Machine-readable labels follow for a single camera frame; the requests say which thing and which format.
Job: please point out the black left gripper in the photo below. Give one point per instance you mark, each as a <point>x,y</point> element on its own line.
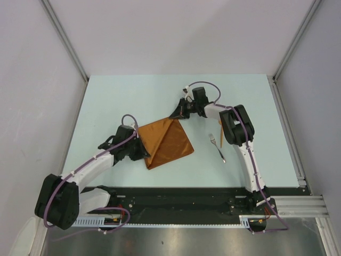
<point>141,153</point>

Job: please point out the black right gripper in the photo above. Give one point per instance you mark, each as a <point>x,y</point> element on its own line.
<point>180,112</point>

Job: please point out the orange-brown cloth napkin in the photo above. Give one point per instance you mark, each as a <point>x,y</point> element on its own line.
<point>165,140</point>

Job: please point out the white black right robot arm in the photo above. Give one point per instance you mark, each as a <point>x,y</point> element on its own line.
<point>238,131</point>

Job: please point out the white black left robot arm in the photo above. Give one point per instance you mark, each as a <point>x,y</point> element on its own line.
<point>62,197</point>

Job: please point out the silver metal fork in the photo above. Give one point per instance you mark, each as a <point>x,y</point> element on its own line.
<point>213,141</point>

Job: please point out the orange plastic spoon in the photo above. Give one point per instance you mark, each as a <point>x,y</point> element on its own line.
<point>221,134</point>

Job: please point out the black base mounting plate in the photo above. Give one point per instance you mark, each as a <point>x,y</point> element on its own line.
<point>153,202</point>

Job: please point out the white slotted cable duct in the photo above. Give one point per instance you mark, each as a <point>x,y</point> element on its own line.
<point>209,220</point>

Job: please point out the right aluminium side rail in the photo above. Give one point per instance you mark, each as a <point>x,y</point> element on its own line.
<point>295,157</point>

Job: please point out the aluminium front frame rail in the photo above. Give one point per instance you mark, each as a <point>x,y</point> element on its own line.
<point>299,206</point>

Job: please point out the left aluminium corner post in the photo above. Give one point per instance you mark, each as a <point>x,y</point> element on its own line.
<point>64,38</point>

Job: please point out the aluminium corner post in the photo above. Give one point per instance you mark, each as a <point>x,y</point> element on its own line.
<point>303,27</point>
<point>64,38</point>

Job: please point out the right aluminium corner post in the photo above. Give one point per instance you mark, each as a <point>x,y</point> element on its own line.
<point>303,27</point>

